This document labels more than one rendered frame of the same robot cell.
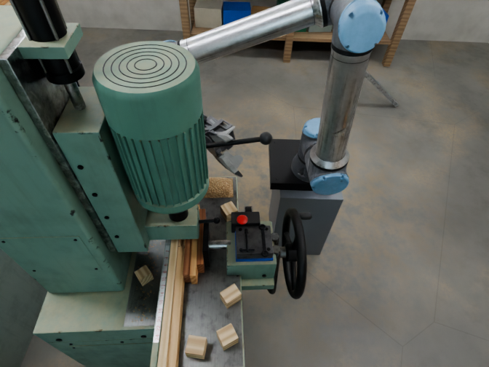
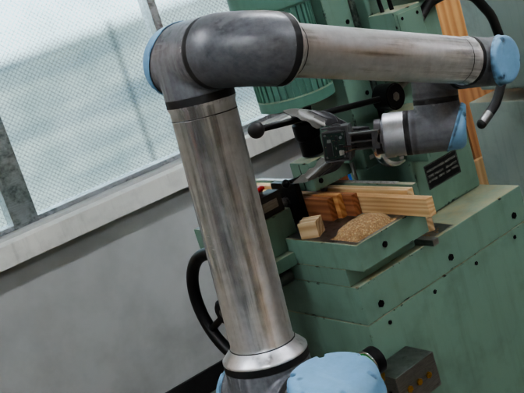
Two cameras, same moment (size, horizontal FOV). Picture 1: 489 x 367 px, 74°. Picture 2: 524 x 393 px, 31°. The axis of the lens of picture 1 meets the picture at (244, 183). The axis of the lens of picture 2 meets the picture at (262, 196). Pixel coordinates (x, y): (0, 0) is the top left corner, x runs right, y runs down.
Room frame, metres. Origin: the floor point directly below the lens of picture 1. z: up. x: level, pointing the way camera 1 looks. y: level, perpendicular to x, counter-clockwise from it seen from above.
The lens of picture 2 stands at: (2.27, -1.03, 1.54)
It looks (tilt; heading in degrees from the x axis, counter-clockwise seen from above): 15 degrees down; 150
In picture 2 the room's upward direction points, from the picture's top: 17 degrees counter-clockwise
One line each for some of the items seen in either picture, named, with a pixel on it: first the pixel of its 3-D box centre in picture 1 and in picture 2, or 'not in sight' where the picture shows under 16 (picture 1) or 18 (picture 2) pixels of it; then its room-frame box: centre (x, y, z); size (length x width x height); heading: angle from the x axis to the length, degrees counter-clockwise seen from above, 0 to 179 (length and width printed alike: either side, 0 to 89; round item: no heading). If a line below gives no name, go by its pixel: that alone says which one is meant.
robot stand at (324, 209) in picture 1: (300, 207); not in sight; (1.10, -0.32, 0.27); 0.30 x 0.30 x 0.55; 1
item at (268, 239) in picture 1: (251, 234); (246, 206); (0.47, -0.03, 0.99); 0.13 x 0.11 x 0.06; 5
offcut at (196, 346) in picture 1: (196, 346); not in sight; (0.20, 0.10, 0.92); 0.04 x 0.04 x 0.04; 84
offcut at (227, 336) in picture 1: (227, 336); not in sight; (0.22, 0.03, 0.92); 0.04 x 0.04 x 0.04; 30
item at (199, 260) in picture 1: (201, 239); (306, 207); (0.48, 0.12, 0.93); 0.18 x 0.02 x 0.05; 5
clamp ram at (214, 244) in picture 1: (217, 244); (280, 205); (0.45, 0.07, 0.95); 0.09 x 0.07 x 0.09; 5
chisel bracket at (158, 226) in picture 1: (173, 223); (325, 169); (0.49, 0.19, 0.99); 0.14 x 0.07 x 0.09; 95
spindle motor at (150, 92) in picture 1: (161, 135); (279, 37); (0.49, 0.17, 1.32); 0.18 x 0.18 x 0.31
